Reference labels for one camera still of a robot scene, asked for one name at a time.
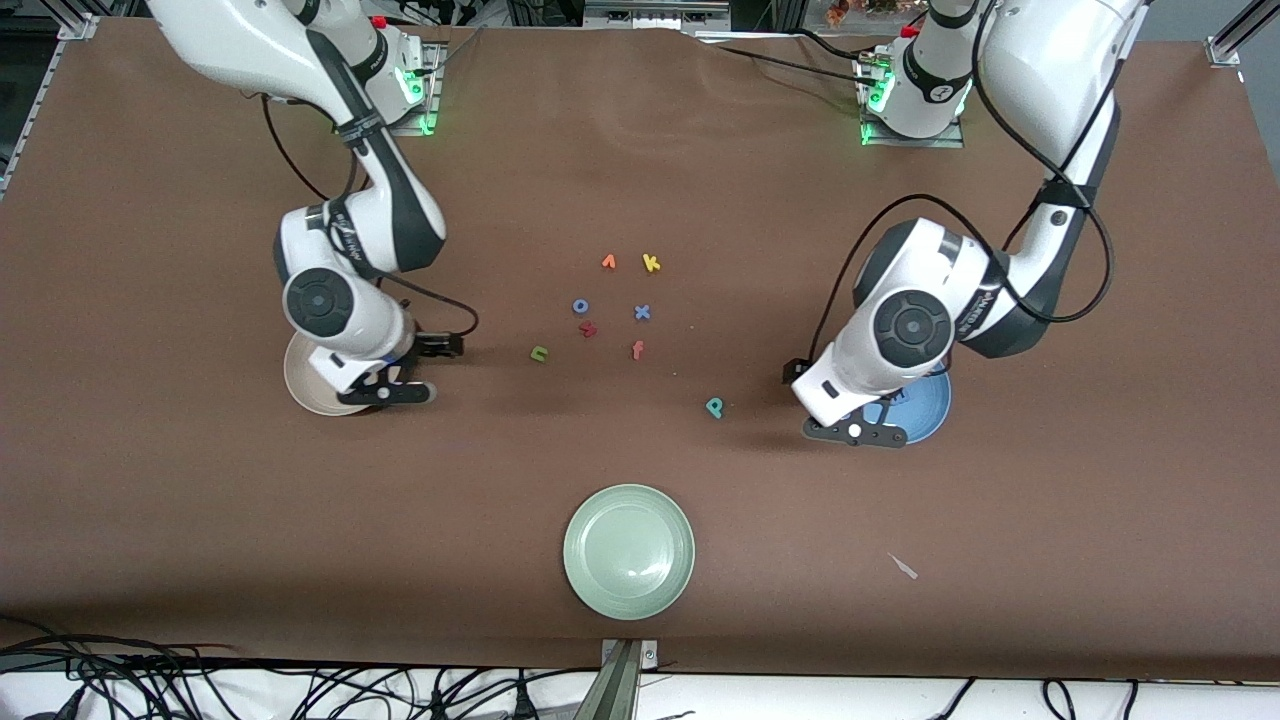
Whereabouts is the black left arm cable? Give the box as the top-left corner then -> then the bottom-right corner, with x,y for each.
805,0 -> 1151,361

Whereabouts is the orange brown background object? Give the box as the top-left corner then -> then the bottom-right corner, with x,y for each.
826,0 -> 901,26

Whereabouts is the brown table cover sheet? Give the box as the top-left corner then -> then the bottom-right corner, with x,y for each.
0,18 -> 1280,683

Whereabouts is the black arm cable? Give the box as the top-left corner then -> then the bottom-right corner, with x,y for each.
260,95 -> 481,346
805,0 -> 1151,361

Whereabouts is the grey metal crossbar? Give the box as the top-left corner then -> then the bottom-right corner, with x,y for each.
583,0 -> 733,31

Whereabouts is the blue plate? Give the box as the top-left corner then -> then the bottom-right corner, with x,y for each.
860,365 -> 952,446

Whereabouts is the beige brown plate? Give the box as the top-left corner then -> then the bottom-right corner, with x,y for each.
283,330 -> 373,417

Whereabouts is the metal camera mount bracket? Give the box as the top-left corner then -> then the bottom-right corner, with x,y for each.
573,638 -> 661,720

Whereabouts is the black cable on table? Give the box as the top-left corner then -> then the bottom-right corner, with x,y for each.
695,42 -> 869,81
790,27 -> 881,66

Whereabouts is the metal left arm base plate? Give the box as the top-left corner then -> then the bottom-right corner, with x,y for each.
858,55 -> 967,149

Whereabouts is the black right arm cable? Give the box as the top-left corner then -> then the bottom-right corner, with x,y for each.
260,95 -> 481,346

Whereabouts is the pale green plate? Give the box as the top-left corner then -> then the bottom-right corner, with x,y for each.
562,484 -> 696,621

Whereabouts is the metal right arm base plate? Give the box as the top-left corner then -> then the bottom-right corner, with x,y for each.
390,40 -> 443,137

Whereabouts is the aluminium frame rail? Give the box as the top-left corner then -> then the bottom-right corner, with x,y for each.
0,0 -> 101,201
1205,0 -> 1280,71

